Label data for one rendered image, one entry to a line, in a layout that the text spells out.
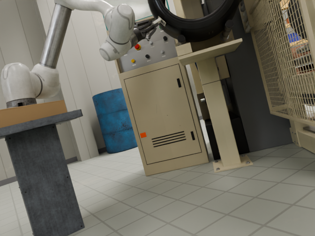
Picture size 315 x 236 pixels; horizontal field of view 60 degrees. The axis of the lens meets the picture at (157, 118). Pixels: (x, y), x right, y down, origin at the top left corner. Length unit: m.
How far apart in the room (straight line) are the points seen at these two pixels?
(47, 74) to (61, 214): 0.82
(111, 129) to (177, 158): 2.17
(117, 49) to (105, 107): 2.97
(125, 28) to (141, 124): 1.16
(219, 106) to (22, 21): 3.84
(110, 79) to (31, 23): 1.57
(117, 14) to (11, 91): 0.74
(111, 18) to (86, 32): 3.97
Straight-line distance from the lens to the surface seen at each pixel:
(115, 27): 1.29
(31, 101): 1.67
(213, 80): 1.97
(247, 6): 2.00
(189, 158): 2.28
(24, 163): 1.59
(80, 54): 5.08
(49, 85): 1.81
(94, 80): 5.03
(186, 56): 1.61
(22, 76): 1.68
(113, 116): 4.26
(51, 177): 1.61
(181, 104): 2.22
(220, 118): 1.98
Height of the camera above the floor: 0.57
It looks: 3 degrees down
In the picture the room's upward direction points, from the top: 15 degrees counter-clockwise
